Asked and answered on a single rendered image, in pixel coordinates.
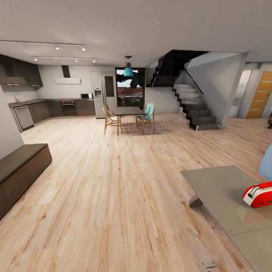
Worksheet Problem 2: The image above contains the radio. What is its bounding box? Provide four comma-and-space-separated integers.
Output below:
243, 182, 272, 208

